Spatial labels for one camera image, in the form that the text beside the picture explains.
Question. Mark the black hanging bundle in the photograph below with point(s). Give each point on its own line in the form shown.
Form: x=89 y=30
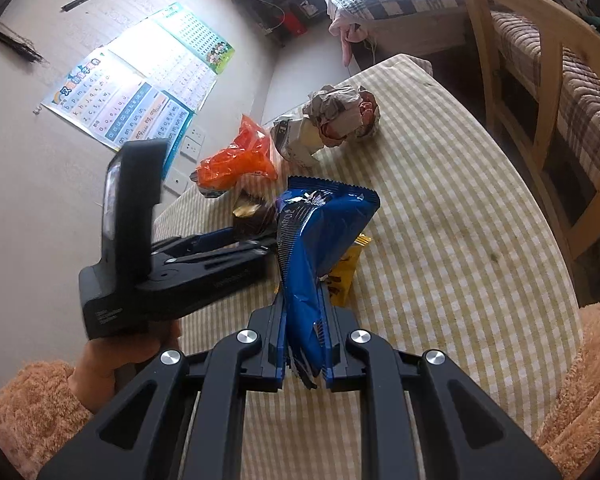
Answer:
x=17 y=45

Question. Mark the wooden chair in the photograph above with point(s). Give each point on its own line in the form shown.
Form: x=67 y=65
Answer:
x=555 y=35

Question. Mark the blue wall poster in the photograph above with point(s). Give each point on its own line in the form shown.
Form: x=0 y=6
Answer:
x=110 y=105

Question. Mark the green wall poster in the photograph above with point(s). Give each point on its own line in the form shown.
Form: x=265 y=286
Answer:
x=195 y=35

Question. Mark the brown plaid chair cushion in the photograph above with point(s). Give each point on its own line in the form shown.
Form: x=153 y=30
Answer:
x=580 y=105

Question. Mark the fuzzy orange clothing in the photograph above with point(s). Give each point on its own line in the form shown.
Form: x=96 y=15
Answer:
x=590 y=360

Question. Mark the pink bed sheet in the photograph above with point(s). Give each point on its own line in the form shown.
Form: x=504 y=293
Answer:
x=347 y=35

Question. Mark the white wall outlet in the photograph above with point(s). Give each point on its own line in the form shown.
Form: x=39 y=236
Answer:
x=190 y=148
x=176 y=181
x=198 y=133

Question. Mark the large crumpled paper ball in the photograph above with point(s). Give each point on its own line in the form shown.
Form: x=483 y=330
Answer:
x=340 y=115

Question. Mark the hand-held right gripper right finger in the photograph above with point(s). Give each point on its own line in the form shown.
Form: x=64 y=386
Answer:
x=331 y=350

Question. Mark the white wall poster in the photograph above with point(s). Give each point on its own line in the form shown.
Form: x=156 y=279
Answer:
x=170 y=70

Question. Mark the person's left hand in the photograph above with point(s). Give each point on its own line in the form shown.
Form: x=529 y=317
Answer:
x=100 y=360

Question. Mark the orange wrapper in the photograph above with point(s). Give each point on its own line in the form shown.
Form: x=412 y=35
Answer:
x=235 y=160

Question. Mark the brown gold wrapper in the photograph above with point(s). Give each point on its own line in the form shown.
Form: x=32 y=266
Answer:
x=252 y=215

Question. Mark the yellow wrapper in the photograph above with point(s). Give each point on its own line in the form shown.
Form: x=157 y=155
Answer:
x=347 y=270

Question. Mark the small crumpled paper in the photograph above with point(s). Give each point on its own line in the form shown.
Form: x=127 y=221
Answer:
x=292 y=137

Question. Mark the blue wrapper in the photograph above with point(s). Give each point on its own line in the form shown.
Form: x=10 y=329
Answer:
x=310 y=240

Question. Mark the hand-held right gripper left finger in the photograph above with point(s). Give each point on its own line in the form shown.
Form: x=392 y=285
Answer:
x=278 y=340

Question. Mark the red box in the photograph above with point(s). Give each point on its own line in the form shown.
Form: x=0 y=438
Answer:
x=294 y=19

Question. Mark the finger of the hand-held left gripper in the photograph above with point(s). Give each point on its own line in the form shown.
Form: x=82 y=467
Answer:
x=215 y=236
x=240 y=250

